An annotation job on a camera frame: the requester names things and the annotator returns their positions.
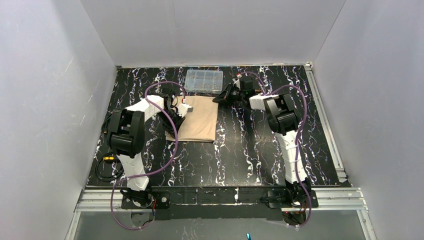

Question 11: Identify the beige cloth napkin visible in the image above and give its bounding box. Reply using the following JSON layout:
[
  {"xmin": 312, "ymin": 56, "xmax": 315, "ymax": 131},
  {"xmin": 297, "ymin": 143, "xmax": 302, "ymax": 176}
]
[{"xmin": 175, "ymin": 95, "xmax": 219, "ymax": 142}]

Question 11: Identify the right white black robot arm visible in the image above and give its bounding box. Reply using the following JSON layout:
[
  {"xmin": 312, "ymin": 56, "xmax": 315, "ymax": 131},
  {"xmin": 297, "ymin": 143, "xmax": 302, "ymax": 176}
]
[{"xmin": 212, "ymin": 74, "xmax": 308, "ymax": 186}]

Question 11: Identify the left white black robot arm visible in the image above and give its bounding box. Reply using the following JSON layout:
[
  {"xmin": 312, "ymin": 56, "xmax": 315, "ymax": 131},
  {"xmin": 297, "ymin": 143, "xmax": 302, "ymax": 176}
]
[{"xmin": 106, "ymin": 92, "xmax": 194, "ymax": 191}]

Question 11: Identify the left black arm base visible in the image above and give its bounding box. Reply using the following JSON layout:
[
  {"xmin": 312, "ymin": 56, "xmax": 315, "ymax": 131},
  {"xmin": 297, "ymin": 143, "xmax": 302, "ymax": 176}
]
[{"xmin": 121, "ymin": 191, "xmax": 171, "ymax": 210}]

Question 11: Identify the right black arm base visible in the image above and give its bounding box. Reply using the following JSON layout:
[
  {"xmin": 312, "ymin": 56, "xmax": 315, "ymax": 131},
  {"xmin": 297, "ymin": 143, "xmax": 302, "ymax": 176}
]
[{"xmin": 259, "ymin": 188, "xmax": 319, "ymax": 209}]

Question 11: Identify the clear plastic screw box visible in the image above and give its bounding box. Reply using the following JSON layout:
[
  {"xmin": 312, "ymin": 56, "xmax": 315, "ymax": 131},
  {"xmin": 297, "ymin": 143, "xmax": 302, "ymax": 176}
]
[{"xmin": 184, "ymin": 69, "xmax": 224, "ymax": 94}]

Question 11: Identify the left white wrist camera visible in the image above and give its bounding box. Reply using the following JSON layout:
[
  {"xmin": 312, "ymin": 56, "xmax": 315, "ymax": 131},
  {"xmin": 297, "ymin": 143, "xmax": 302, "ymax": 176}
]
[{"xmin": 175, "ymin": 103, "xmax": 194, "ymax": 118}]

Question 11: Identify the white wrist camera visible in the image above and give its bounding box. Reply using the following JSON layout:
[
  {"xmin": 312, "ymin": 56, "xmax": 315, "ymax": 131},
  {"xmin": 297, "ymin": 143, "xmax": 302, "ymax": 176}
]
[
  {"xmin": 232, "ymin": 76, "xmax": 241, "ymax": 88},
  {"xmin": 175, "ymin": 103, "xmax": 194, "ymax": 118}
]

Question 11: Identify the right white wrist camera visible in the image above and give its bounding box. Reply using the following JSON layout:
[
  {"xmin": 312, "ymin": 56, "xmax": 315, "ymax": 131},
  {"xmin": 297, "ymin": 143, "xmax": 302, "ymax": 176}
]
[{"xmin": 232, "ymin": 76, "xmax": 241, "ymax": 88}]

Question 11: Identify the black coiled cable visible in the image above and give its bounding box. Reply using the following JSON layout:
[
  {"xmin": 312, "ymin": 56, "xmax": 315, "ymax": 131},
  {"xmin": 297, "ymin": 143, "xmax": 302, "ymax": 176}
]
[{"xmin": 94, "ymin": 152, "xmax": 124, "ymax": 183}]

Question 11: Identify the aluminium frame rail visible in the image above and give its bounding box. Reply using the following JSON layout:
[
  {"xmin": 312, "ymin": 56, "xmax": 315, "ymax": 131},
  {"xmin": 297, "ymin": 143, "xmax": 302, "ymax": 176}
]
[{"xmin": 75, "ymin": 187, "xmax": 369, "ymax": 212}]

